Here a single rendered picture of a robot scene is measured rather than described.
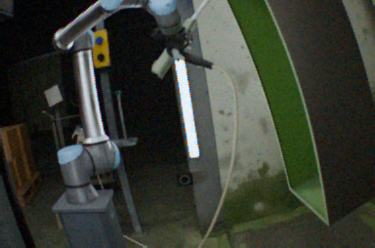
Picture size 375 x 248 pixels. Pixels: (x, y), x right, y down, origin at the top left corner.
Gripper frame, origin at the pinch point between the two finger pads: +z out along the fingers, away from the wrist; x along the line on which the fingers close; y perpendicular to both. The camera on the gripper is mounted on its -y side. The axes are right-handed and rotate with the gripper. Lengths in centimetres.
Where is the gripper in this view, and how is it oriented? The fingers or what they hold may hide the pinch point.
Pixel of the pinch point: (178, 54)
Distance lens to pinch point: 158.3
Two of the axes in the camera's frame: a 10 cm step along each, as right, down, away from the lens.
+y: 8.7, 3.4, -3.7
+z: 1.9, 4.6, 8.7
